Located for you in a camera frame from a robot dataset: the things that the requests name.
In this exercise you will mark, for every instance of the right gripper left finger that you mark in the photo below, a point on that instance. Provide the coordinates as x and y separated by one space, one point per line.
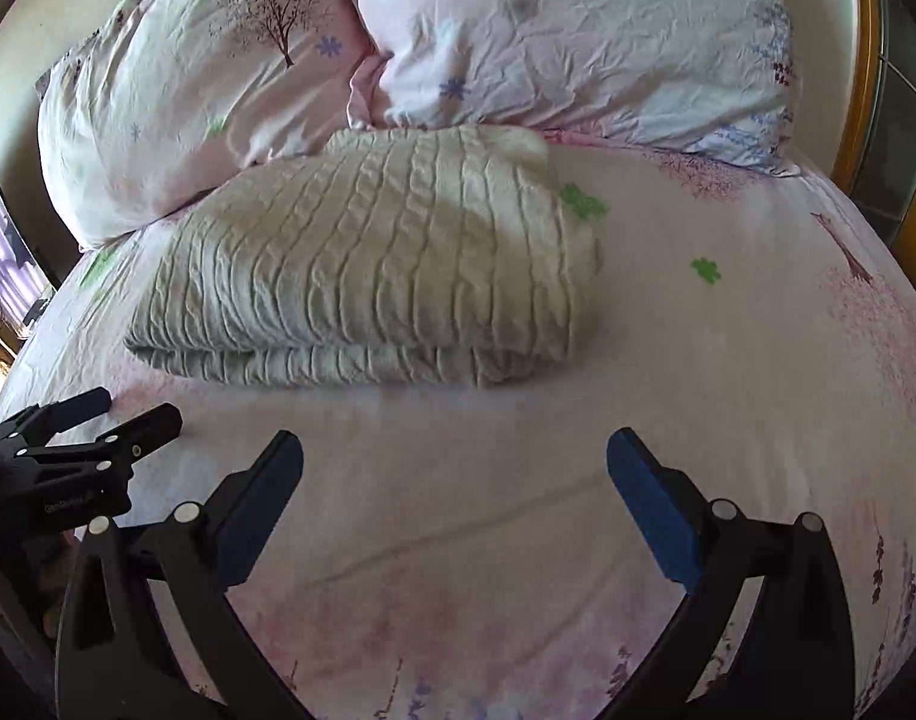
114 657

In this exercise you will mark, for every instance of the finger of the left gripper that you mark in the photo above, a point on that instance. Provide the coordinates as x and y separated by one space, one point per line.
40 423
123 445

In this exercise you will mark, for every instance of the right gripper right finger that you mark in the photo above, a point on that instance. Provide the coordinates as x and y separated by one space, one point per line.
764 628

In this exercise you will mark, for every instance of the beige cable-knit sweater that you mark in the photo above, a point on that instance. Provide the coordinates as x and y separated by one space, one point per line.
403 256

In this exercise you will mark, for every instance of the pink floral bed sheet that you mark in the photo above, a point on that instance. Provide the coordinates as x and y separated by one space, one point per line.
460 552

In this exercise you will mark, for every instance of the left floral pink pillow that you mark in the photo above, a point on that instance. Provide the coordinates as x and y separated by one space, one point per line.
172 98

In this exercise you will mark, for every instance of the floral pink pillow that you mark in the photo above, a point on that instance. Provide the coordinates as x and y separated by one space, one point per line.
172 98
709 77

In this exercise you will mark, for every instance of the wooden glass-panel door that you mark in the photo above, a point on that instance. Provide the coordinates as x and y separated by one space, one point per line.
876 163

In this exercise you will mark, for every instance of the right floral pink pillow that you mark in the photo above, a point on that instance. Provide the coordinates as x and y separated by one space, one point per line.
709 77

